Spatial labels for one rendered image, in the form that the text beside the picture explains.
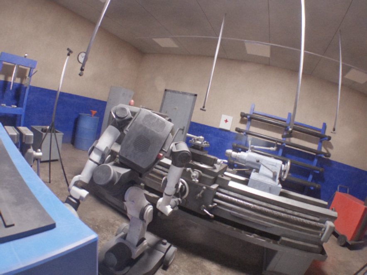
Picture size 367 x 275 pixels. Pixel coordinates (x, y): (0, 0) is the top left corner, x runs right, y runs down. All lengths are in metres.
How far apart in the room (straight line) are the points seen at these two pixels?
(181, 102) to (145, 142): 4.64
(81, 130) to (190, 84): 3.33
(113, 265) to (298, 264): 1.73
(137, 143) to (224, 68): 4.72
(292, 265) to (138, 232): 1.58
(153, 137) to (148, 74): 5.63
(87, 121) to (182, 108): 2.74
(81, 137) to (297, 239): 4.74
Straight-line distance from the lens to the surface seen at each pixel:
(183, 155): 1.08
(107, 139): 1.11
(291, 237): 2.02
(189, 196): 1.78
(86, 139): 4.89
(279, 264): 2.14
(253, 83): 5.21
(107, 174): 0.89
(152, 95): 6.19
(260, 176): 1.87
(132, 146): 0.97
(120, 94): 5.60
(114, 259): 1.36
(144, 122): 1.00
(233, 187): 1.80
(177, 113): 5.55
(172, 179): 1.21
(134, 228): 1.47
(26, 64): 4.17
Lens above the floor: 1.31
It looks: 5 degrees down
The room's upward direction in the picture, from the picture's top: 14 degrees clockwise
